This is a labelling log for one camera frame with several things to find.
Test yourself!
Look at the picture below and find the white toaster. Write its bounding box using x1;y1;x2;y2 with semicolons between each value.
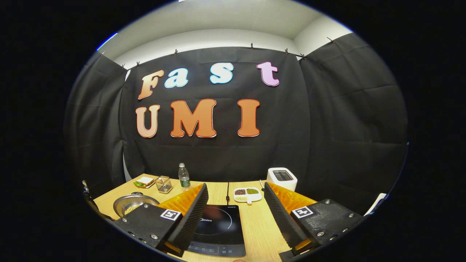
266;167;298;192

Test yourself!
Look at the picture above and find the row of black cloth clips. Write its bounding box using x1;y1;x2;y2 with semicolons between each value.
100;36;337;71

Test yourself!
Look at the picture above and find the black induction cooktop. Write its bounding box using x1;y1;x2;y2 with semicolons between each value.
186;205;246;258

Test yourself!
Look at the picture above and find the white divided dish of beans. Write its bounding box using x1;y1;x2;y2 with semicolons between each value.
233;187;262;205

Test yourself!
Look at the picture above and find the black backdrop cloth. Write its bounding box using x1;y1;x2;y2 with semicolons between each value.
64;33;408;215

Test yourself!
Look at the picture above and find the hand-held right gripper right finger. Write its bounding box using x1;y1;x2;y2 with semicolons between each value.
264;182;365;261

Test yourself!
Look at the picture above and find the clear plastic water bottle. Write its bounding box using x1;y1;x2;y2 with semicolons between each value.
178;163;191;191

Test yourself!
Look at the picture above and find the sandwich with lettuce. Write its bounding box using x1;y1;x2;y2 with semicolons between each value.
133;176;154;188

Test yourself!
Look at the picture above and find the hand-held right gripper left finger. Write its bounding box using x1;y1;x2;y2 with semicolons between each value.
115;183;209;258

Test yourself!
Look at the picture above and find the ceiling light strip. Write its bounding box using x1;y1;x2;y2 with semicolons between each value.
96;33;118;51

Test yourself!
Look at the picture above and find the stainless steel pot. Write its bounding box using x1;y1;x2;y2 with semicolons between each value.
113;192;161;220

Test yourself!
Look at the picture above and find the metal wire basket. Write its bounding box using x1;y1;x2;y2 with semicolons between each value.
155;176;173;194

